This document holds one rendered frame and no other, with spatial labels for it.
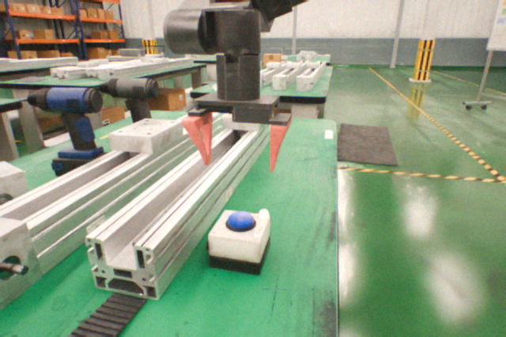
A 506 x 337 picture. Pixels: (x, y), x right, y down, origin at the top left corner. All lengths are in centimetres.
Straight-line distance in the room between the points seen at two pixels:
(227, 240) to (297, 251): 13
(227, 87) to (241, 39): 6
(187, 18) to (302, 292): 39
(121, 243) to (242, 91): 27
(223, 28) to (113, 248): 32
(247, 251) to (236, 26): 30
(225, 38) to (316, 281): 35
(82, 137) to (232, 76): 56
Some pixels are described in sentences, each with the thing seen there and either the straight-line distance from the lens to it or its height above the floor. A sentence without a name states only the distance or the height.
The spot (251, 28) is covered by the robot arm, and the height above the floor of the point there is 112.
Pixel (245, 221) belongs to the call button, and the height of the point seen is 85.
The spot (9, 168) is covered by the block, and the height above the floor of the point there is 87.
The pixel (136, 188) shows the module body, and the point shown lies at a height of 81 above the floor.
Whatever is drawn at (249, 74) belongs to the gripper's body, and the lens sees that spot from 41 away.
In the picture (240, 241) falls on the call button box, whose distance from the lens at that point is 48.
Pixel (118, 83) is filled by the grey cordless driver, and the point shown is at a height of 99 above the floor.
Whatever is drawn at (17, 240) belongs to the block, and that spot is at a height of 86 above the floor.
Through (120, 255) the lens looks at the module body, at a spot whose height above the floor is 82.
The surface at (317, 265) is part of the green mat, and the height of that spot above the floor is 78.
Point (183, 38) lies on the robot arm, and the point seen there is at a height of 111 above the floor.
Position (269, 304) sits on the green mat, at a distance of 47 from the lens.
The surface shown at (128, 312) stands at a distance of 48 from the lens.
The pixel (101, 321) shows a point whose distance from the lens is 47.
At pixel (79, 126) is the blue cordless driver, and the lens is 90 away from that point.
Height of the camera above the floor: 111
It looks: 22 degrees down
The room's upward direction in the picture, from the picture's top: straight up
